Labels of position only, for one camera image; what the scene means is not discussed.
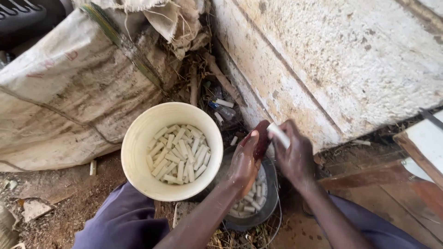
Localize person's right hand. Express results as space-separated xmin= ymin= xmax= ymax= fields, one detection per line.
xmin=269 ymin=120 xmax=316 ymax=187

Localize person's left hand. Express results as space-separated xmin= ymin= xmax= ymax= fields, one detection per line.
xmin=228 ymin=130 xmax=262 ymax=201

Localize white cylindrical stick piece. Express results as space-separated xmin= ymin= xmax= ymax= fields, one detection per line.
xmin=267 ymin=123 xmax=291 ymax=149

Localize dark red sanding block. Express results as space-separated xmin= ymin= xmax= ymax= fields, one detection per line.
xmin=241 ymin=120 xmax=272 ymax=162

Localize dark metal bucket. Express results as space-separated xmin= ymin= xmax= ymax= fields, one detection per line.
xmin=221 ymin=154 xmax=281 ymax=231

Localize heap of wet stick pieces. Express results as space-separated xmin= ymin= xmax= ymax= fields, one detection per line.
xmin=229 ymin=165 xmax=268 ymax=218

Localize clear plastic bottle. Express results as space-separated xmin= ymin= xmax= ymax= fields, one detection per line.
xmin=208 ymin=100 xmax=236 ymax=121

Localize dry wooden branch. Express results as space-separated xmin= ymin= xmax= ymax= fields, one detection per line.
xmin=202 ymin=52 xmax=247 ymax=106

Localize pile of white stick pieces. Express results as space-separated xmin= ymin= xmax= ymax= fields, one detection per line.
xmin=146 ymin=124 xmax=212 ymax=185

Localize cream plastic bucket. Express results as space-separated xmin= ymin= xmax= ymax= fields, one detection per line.
xmin=121 ymin=102 xmax=224 ymax=202

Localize frayed burlap cloth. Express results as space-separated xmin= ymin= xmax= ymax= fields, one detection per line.
xmin=71 ymin=0 xmax=212 ymax=59

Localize person's purple trousers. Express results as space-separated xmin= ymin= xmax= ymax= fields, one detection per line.
xmin=72 ymin=181 xmax=431 ymax=249

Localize large dirty woven sack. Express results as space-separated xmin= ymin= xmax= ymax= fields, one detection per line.
xmin=0 ymin=4 xmax=180 ymax=172

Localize black patterned object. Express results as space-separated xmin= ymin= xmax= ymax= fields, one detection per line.
xmin=0 ymin=0 xmax=66 ymax=35

